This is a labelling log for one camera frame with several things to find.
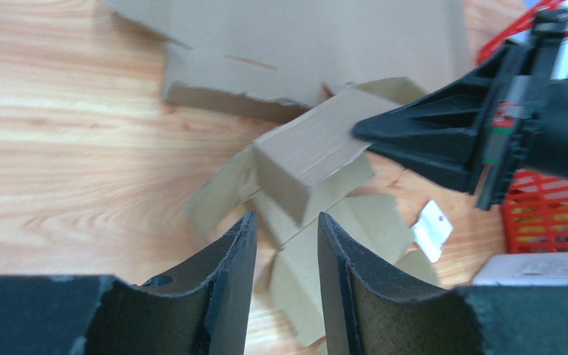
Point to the large flat cardboard sheet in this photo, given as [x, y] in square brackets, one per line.
[272, 59]

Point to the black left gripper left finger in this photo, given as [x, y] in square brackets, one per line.
[200, 306]

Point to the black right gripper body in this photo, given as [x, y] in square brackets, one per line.
[528, 128]

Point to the small white paper tag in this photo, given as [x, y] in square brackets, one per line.
[431, 231]

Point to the small brown cardboard box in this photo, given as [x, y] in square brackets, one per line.
[305, 167]

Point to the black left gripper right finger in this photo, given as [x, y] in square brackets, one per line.
[372, 307]

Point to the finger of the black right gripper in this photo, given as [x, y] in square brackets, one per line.
[445, 156]
[456, 111]

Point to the red plastic basket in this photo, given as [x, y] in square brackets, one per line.
[535, 212]

